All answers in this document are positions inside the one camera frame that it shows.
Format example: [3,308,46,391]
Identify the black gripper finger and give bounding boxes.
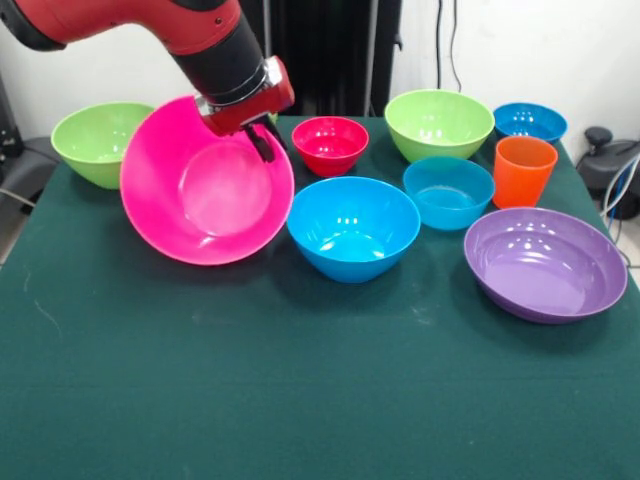
[264,118,290,152]
[243,123,277,164]

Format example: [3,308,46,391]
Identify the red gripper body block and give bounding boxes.
[199,74,296,137]

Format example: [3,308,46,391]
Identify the large pink plastic bowl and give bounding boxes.
[118,94,296,267]

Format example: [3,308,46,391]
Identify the small red plastic bowl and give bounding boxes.
[291,116,371,177]

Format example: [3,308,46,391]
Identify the large blue plastic bowl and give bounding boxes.
[285,175,422,285]

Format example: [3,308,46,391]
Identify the green plastic bowl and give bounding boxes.
[50,101,156,191]
[383,88,496,165]

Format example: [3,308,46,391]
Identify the translucent light blue bowl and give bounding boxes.
[402,155,497,232]

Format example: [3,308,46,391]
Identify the black equipment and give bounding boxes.
[0,74,61,201]

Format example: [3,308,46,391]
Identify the dark green tablecloth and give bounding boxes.
[0,113,640,480]

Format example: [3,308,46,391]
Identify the orange plastic cup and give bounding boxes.
[492,136,559,210]

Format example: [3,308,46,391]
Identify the small dark blue bowl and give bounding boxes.
[493,102,569,145]

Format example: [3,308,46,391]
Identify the purple plastic bowl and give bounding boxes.
[462,207,629,325]

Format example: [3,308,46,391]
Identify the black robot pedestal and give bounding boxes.
[252,0,404,119]

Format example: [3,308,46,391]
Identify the black hanging cable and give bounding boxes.
[435,0,444,90]
[449,0,464,91]

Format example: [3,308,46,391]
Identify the grey cable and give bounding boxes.
[0,185,37,207]

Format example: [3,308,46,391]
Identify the blue and white cables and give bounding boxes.
[602,154,640,231]

